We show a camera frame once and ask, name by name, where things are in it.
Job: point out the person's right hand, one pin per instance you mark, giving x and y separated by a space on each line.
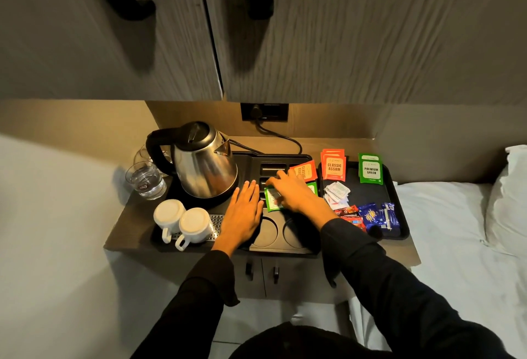
298 198

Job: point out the person's left hand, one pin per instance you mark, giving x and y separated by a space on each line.
241 218

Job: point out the person's left middle finger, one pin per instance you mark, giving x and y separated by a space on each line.
250 191

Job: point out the person's left thumb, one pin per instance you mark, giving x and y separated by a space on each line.
261 213

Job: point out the person's left little finger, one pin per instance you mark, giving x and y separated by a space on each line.
234 196

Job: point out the person's right thumb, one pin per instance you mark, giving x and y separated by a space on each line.
280 202

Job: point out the green tea bag packet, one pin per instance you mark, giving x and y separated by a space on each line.
313 188
370 169
271 203

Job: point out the person's left forearm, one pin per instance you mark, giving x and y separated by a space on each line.
197 305

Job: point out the person's right forearm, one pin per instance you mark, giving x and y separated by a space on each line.
391 288

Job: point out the metal drip grate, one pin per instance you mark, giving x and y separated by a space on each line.
217 222

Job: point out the black kettle welcome tray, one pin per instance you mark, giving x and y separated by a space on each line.
288 237

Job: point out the orange tea bag packet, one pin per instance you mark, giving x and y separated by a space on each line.
305 171
334 168
332 152

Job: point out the steel electric kettle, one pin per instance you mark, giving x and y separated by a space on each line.
204 165

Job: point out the white ceramic cup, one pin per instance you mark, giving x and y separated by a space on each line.
195 227
168 214

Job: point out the white sugar sachet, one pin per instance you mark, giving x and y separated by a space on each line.
330 194
338 189
334 204

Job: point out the red coffee sachet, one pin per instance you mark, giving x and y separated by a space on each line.
355 222
346 210

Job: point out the grey bedside cabinet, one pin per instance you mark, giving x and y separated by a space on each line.
296 280

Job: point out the black power plug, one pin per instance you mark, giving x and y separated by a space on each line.
256 112

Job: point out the black flat serving tray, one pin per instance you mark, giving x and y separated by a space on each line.
366 194

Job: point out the clear drinking glass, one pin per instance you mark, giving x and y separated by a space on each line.
146 181
142 157

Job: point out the blue creamer sachet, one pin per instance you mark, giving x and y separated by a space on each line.
370 215
391 218

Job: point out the person's black clothed torso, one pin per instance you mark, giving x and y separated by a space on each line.
296 344

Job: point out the white bed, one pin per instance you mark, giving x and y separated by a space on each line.
453 239

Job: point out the grey wooden wardrobe door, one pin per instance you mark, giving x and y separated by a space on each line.
82 54
370 33

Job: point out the white pillow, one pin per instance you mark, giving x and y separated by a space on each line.
508 202

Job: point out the black wall power socket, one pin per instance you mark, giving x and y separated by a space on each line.
274 111

